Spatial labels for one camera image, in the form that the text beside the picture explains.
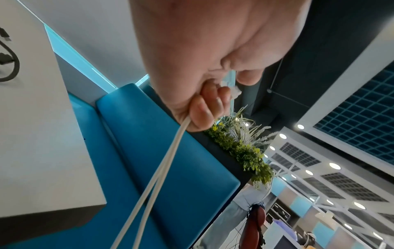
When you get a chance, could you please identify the dark red chair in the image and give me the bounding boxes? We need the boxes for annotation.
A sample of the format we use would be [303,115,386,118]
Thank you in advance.
[241,203,268,249]

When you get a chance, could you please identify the person's left hand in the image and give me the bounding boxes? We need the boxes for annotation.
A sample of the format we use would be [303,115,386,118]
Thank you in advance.
[128,0,312,132]

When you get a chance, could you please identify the bundle of charging cables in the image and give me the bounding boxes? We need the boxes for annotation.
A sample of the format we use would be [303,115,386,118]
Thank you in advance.
[110,70,243,249]

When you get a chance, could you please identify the cyan wall light strips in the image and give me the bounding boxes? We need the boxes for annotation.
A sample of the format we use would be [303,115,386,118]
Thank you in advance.
[17,0,152,94]

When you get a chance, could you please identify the green artificial plant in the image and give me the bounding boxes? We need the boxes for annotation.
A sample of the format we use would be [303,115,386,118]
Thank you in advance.
[203,104,281,189]

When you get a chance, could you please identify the blue sofa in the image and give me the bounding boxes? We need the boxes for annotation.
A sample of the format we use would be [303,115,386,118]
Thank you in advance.
[0,83,241,249]

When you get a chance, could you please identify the group of round ceiling downlights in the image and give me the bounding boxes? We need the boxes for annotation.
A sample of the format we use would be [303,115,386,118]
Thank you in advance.
[263,123,385,241]

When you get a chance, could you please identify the white table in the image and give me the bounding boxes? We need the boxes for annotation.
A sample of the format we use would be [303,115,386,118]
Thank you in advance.
[0,0,108,232]

